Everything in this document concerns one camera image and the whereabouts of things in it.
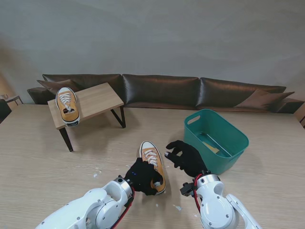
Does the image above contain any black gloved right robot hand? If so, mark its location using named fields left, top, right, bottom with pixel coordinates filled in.
left=164, top=140, right=208, bottom=178

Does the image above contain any wooden shoe brush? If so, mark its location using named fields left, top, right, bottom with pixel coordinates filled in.
left=202, top=140, right=221, bottom=153

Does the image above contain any brown sofa cushion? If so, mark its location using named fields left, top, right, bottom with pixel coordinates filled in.
left=37, top=79, right=81, bottom=97
left=235, top=89, right=295, bottom=110

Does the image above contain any light wooden cabinet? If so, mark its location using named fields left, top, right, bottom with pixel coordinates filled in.
left=293, top=102, right=305, bottom=129

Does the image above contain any small wooden black-legged bench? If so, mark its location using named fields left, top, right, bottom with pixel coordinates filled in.
left=47, top=83, right=126, bottom=153

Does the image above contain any green plastic basket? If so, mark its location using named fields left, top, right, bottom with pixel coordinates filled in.
left=183, top=109, right=250, bottom=176

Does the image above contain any dark brown leather sofa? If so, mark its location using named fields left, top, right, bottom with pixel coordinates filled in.
left=27, top=73, right=305, bottom=114

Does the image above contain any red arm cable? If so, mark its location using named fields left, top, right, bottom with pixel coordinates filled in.
left=193, top=174, right=203, bottom=212
left=111, top=187, right=135, bottom=229

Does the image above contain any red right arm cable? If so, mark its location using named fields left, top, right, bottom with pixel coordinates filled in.
left=193, top=174, right=203, bottom=212

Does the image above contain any red left arm cable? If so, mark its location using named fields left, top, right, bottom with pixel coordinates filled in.
left=111, top=187, right=135, bottom=229

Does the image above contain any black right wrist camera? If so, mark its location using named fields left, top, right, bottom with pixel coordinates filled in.
left=180, top=181, right=196, bottom=198

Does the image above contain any yellow canvas sneaker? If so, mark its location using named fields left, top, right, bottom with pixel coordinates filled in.
left=139, top=140, right=166, bottom=194
left=55, top=87, right=81, bottom=128

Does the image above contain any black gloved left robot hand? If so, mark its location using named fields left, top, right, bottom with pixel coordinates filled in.
left=124, top=157, right=164, bottom=197

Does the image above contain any small wooden side table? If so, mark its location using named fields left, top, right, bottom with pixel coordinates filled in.
left=0, top=94, right=24, bottom=105

